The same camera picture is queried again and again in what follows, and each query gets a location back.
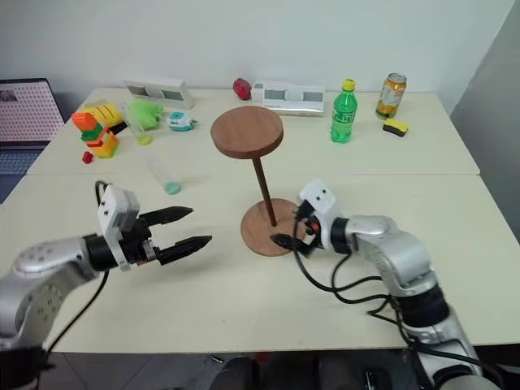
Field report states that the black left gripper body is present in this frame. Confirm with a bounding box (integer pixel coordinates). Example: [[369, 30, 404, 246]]
[[119, 217, 160, 267]]

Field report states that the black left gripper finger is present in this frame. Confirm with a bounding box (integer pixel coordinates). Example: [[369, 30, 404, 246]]
[[140, 206, 194, 229], [156, 234, 214, 267]]

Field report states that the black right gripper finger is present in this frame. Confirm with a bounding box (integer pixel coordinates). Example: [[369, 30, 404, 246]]
[[271, 233, 302, 250], [292, 200, 314, 223]]

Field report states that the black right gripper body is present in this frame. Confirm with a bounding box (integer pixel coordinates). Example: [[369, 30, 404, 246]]
[[295, 210, 327, 258]]

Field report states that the round wooden base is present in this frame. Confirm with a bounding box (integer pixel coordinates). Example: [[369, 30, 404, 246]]
[[240, 197, 306, 258]]

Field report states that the wooden pole with round top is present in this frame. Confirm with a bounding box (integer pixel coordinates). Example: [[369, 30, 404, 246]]
[[210, 106, 284, 228]]

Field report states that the clear tube with teal cap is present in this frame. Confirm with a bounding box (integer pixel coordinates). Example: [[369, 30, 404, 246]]
[[145, 155, 183, 196]]

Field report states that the teal and white small device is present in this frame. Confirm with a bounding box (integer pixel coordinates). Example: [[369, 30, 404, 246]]
[[167, 111, 201, 133]]

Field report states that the green plastic soda bottle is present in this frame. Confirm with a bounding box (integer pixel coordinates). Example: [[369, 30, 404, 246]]
[[330, 79, 359, 144]]

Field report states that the green plush toy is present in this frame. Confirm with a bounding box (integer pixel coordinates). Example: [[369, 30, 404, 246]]
[[128, 98, 165, 132]]

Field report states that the colourful toy block stack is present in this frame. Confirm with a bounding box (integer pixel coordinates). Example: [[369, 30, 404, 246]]
[[71, 110, 120, 159]]

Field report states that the white box with grey windows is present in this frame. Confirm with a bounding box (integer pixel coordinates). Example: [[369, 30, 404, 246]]
[[250, 80, 327, 118], [123, 78, 194, 110]]

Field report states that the yellow striped toy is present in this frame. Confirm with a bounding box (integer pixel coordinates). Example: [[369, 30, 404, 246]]
[[84, 102, 128, 136]]

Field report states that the yellow and black sponge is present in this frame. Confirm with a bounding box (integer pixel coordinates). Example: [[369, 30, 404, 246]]
[[382, 118, 410, 140]]

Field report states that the red rounded object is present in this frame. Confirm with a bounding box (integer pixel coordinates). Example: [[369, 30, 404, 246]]
[[232, 77, 253, 101]]

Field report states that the yellow drink can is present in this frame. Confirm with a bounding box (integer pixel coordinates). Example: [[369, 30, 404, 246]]
[[375, 72, 408, 120]]

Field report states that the open laptop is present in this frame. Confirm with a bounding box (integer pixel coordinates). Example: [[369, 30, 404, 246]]
[[0, 77, 67, 176]]

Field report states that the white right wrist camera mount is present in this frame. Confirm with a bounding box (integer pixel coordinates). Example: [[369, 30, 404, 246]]
[[298, 179, 346, 251]]

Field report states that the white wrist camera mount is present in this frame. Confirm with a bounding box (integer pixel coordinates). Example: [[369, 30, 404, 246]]
[[97, 183, 141, 272], [298, 179, 346, 251]]

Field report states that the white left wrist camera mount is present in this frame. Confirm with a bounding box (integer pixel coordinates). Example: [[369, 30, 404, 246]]
[[97, 183, 141, 272]]

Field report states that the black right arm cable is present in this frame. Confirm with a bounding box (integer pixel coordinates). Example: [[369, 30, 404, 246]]
[[291, 239, 414, 340]]

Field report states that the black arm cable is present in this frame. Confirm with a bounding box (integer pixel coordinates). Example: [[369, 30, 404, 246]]
[[43, 180, 114, 355], [291, 239, 414, 340]]

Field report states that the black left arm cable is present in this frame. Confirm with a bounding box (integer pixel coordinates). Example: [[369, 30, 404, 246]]
[[43, 180, 114, 355]]

